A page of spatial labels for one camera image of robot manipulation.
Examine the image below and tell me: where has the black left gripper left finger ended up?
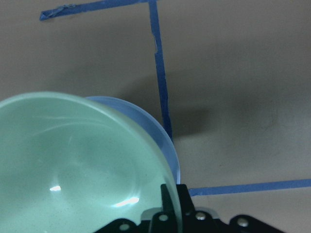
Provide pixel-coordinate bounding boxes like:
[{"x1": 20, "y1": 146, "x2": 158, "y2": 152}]
[{"x1": 148, "y1": 184, "x2": 177, "y2": 233}]

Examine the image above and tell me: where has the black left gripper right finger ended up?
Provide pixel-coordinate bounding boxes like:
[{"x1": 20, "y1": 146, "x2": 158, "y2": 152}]
[{"x1": 176, "y1": 184, "x2": 219, "y2": 233}]

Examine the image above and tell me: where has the green bowl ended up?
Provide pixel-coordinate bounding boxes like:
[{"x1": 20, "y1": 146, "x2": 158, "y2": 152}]
[{"x1": 0, "y1": 92, "x2": 181, "y2": 233}]

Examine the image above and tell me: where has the blue bowl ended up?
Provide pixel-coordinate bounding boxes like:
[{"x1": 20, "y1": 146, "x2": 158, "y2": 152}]
[{"x1": 87, "y1": 96, "x2": 181, "y2": 184}]

